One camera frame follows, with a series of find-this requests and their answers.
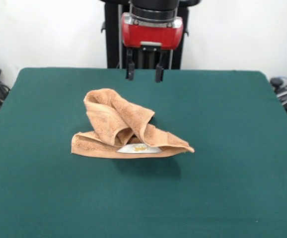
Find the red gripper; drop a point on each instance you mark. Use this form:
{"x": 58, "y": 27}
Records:
{"x": 153, "y": 36}

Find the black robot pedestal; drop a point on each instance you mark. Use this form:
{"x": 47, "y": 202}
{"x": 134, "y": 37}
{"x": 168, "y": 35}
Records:
{"x": 113, "y": 44}

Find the dark green table cloth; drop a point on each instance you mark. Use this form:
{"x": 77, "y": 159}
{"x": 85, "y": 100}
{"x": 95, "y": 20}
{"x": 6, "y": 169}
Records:
{"x": 208, "y": 178}

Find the tan terry towel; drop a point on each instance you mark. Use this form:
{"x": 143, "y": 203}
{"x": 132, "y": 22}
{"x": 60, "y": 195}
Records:
{"x": 103, "y": 116}

